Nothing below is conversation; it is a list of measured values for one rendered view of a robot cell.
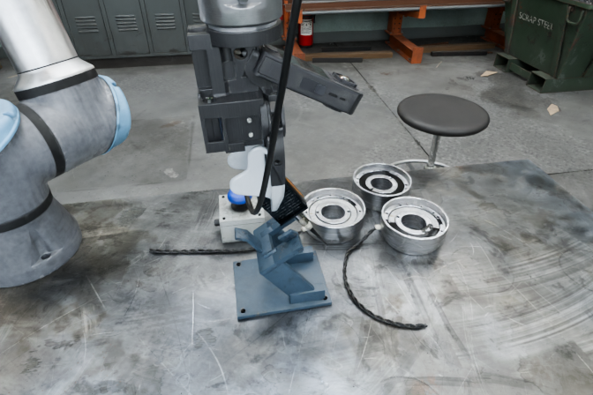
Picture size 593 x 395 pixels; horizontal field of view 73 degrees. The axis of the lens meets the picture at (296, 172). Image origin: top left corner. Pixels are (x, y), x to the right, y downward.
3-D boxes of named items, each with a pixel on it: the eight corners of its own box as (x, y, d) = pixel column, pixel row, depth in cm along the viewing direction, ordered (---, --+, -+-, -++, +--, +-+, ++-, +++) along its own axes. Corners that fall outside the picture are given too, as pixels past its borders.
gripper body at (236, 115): (206, 126, 46) (188, 17, 40) (281, 118, 48) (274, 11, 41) (207, 160, 40) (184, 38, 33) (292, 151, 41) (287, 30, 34)
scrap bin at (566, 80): (477, 59, 385) (499, -21, 346) (548, 55, 395) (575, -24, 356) (552, 104, 300) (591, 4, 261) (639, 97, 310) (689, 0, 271)
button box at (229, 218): (261, 211, 72) (259, 189, 69) (266, 238, 66) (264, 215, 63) (215, 215, 70) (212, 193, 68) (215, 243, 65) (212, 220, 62)
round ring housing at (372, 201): (404, 219, 69) (408, 201, 67) (345, 206, 73) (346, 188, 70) (411, 186, 78) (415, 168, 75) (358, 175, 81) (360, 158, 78)
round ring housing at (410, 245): (432, 214, 71) (437, 196, 68) (453, 258, 62) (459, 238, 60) (373, 214, 71) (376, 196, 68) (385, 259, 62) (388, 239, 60)
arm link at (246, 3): (273, -38, 38) (288, -25, 32) (276, 12, 41) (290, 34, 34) (193, -33, 37) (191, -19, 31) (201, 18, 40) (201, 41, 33)
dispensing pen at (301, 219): (342, 244, 54) (267, 165, 45) (317, 260, 55) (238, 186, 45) (338, 233, 56) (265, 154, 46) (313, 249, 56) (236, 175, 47)
